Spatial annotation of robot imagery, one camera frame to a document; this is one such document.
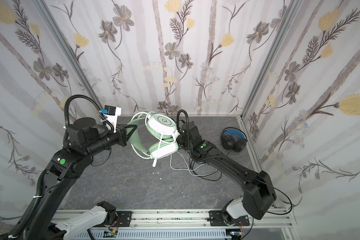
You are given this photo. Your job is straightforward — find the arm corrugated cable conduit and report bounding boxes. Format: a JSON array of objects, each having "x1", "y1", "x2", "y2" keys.
[
  {"x1": 7, "y1": 94, "x2": 115, "y2": 239},
  {"x1": 176, "y1": 109, "x2": 190, "y2": 136}
]

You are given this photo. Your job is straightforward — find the black and blue headphones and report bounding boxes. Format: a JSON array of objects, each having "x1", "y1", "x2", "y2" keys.
[{"x1": 221, "y1": 127, "x2": 248, "y2": 153}]

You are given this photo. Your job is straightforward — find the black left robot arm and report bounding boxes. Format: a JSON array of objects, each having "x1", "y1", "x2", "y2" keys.
[{"x1": 0, "y1": 117, "x2": 137, "y2": 240}]

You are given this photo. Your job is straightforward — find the mint green over-ear headphones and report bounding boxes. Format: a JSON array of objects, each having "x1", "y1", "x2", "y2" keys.
[{"x1": 127, "y1": 112, "x2": 180, "y2": 167}]

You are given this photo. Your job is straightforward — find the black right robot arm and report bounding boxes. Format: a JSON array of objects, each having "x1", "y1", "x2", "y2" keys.
[{"x1": 177, "y1": 121, "x2": 277, "y2": 220}]

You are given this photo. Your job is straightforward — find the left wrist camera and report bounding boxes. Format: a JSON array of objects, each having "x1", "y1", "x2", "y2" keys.
[{"x1": 101, "y1": 105, "x2": 122, "y2": 133}]

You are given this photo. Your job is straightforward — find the left arm corrugated cable conduit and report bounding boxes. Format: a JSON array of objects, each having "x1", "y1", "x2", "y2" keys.
[{"x1": 7, "y1": 94, "x2": 115, "y2": 239}]

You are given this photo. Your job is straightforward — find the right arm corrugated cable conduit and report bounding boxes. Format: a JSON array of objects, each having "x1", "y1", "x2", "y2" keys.
[{"x1": 176, "y1": 109, "x2": 190, "y2": 136}]

